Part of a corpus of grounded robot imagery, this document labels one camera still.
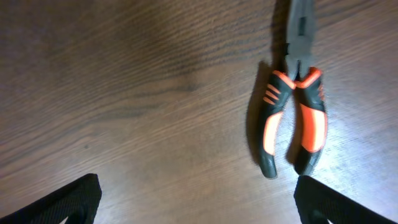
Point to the orange black long-nose pliers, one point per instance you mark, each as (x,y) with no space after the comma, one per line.
(296,77)

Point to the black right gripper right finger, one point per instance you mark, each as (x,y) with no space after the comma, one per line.
(317,203)

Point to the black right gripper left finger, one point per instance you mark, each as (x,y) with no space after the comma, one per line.
(76,202)

